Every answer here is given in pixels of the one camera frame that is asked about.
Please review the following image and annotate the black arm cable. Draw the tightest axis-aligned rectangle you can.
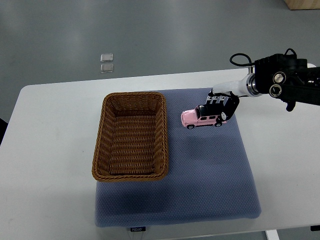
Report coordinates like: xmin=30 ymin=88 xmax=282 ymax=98
xmin=229 ymin=48 xmax=298 ymax=68

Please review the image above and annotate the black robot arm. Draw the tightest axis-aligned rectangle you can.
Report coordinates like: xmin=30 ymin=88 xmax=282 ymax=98
xmin=253 ymin=53 xmax=320 ymax=112

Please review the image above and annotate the white table leg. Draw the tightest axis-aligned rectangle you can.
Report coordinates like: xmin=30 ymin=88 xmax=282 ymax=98
xmin=265 ymin=229 xmax=280 ymax=240

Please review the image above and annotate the wooden box corner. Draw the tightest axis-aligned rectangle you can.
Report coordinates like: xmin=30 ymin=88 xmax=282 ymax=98
xmin=284 ymin=0 xmax=320 ymax=10

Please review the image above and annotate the brown wicker basket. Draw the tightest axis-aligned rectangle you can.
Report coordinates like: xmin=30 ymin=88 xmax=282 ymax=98
xmin=91 ymin=91 xmax=169 ymax=183

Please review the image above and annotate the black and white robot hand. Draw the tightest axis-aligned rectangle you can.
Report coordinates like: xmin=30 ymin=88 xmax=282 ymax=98
xmin=205 ymin=73 xmax=257 ymax=127

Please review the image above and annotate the upper metal floor plate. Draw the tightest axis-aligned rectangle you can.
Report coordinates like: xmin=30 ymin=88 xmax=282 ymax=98
xmin=100 ymin=53 xmax=114 ymax=63

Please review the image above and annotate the pink toy car black roof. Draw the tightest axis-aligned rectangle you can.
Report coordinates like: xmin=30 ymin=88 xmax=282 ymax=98
xmin=180 ymin=104 xmax=227 ymax=130

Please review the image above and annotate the blue-grey foam cushion mat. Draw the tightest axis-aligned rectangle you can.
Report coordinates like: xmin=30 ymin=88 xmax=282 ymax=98
xmin=95 ymin=88 xmax=261 ymax=227

